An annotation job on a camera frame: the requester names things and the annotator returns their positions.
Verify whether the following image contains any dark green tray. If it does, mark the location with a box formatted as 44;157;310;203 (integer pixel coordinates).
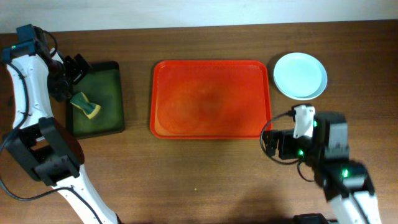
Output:
66;61;125;139

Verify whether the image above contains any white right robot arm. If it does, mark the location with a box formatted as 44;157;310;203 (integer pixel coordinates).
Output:
259;105;381;223

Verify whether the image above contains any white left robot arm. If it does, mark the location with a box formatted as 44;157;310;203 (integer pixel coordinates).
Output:
1;24;121;223

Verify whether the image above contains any yellow green sponge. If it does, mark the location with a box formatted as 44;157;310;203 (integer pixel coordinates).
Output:
70;92;101;119

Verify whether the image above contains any light blue plate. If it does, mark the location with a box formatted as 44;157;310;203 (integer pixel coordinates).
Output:
273;52;328;101

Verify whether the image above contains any red plastic tray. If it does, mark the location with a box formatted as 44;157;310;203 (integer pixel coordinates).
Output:
150;60;272;139

